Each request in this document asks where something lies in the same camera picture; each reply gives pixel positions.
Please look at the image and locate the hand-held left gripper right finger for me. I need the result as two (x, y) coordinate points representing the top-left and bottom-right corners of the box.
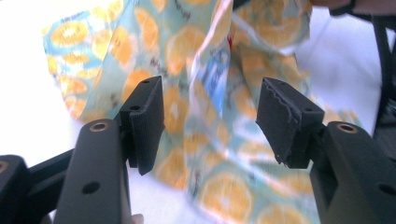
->
(255, 77), (396, 224)

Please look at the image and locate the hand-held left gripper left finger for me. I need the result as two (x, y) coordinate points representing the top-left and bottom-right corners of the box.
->
(53, 75), (165, 224)

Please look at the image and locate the orange slice print cloth bag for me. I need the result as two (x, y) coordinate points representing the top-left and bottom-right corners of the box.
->
(41, 0), (362, 224)

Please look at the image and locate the blue white toothpaste tube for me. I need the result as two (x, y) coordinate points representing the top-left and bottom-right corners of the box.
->
(199, 34), (235, 117)

